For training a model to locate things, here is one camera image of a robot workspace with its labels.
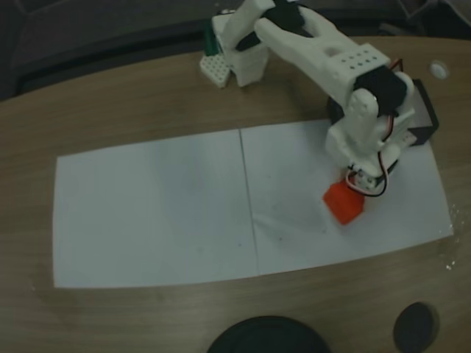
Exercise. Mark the large black round object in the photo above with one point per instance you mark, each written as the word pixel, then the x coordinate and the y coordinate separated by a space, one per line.
pixel 266 336

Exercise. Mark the black round table grommet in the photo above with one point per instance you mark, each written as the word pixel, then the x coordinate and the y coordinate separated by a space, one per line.
pixel 416 325

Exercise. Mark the white perforated base plate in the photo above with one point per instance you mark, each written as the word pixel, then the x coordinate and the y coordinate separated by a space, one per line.
pixel 215 70

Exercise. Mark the green clamp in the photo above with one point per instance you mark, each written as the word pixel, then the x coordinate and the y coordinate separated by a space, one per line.
pixel 211 42

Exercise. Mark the white paper sheet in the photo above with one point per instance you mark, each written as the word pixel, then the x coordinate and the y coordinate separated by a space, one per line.
pixel 294 165
pixel 147 213

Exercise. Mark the orange cube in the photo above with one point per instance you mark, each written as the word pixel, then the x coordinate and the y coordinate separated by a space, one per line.
pixel 344 204

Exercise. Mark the white round table cap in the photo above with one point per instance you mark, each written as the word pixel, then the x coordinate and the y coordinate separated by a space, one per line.
pixel 438 69

